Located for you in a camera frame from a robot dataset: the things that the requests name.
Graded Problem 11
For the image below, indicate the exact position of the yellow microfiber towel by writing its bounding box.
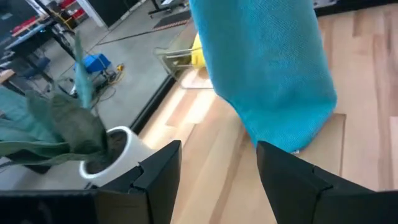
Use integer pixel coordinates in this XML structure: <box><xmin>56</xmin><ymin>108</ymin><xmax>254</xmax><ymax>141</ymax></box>
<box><xmin>190</xmin><ymin>33</ymin><xmax>206</xmax><ymax>70</ymax></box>

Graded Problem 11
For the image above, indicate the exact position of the blue floor box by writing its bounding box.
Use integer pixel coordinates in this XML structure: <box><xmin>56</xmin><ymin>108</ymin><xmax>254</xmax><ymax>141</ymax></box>
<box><xmin>74</xmin><ymin>53</ymin><xmax>112</xmax><ymax>75</ymax></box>

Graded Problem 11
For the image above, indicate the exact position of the white round plant pot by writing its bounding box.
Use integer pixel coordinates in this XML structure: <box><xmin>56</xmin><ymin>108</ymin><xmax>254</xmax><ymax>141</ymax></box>
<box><xmin>78</xmin><ymin>125</ymin><xmax>157</xmax><ymax>188</ymax></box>

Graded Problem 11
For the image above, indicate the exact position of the green succulent plant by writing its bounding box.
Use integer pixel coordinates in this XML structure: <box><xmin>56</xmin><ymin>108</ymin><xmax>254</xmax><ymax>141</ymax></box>
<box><xmin>0</xmin><ymin>30</ymin><xmax>110</xmax><ymax>170</ymax></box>

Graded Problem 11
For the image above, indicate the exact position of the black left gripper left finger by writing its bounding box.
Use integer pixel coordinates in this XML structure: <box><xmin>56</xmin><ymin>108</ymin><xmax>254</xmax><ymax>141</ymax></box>
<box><xmin>98</xmin><ymin>139</ymin><xmax>183</xmax><ymax>224</ymax></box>

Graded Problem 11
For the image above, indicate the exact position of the blue microfiber towel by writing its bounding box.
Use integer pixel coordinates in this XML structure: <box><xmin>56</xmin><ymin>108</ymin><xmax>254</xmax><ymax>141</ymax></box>
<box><xmin>188</xmin><ymin>0</ymin><xmax>339</xmax><ymax>154</ymax></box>

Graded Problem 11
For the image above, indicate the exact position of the black floor mat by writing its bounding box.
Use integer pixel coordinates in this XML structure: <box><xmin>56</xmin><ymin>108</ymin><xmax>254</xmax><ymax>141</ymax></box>
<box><xmin>153</xmin><ymin>10</ymin><xmax>193</xmax><ymax>31</ymax></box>

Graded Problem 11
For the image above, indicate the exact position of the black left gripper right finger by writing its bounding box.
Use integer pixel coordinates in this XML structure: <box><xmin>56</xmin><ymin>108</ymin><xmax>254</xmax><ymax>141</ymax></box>
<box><xmin>256</xmin><ymin>140</ymin><xmax>374</xmax><ymax>224</ymax></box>

